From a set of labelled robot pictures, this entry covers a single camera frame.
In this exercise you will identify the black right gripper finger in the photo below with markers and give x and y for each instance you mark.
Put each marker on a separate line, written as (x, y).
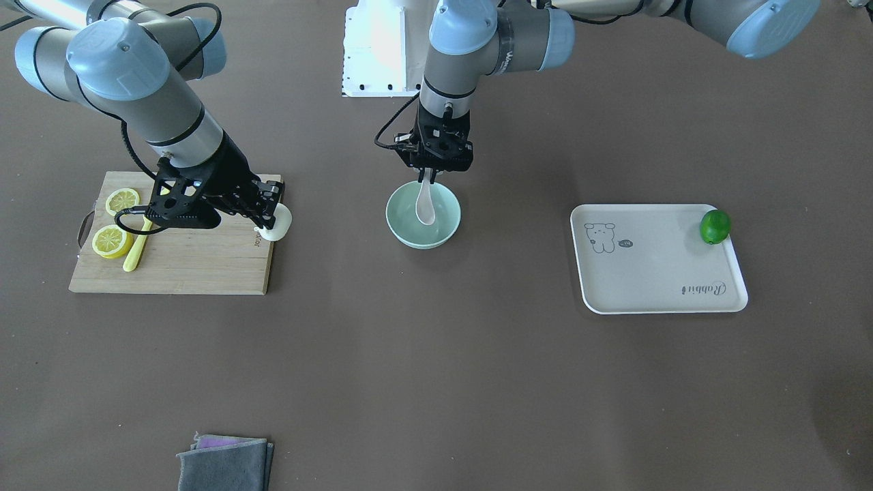
(268, 195)

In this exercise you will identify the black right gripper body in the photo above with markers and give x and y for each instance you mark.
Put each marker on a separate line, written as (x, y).
(230, 172)

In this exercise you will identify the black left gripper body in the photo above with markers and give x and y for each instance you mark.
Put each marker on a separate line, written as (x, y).
(466, 147)

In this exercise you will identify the white steamed bun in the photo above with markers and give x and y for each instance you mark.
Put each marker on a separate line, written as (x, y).
(283, 219)

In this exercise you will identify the white ceramic spoon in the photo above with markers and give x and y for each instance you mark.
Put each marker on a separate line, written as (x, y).
(424, 207)

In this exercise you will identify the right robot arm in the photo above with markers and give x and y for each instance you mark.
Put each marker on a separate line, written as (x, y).
(132, 62)

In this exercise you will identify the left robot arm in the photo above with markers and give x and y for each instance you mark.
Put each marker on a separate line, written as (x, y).
(472, 39)

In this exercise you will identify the light green bowl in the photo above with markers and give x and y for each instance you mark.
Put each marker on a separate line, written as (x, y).
(401, 215)

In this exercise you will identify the upper lemon half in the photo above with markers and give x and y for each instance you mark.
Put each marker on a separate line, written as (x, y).
(122, 198)

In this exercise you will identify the lemon half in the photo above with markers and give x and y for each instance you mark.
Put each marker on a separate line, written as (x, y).
(112, 242)
(122, 198)

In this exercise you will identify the wooden cutting board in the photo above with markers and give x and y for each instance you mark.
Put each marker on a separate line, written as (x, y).
(231, 259)

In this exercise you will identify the lower lemon half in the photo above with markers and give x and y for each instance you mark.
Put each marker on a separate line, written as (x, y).
(112, 242)

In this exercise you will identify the yellow plastic knife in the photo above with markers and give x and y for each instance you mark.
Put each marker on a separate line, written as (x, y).
(136, 251)

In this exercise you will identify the cream rabbit serving tray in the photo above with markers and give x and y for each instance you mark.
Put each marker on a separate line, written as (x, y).
(651, 259)

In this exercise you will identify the folded grey cloth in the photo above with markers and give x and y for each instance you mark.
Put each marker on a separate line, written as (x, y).
(218, 462)

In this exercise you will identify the green lime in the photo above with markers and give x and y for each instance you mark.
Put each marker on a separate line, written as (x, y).
(715, 226)

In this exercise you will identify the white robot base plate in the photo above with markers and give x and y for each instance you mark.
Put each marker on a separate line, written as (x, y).
(385, 48)

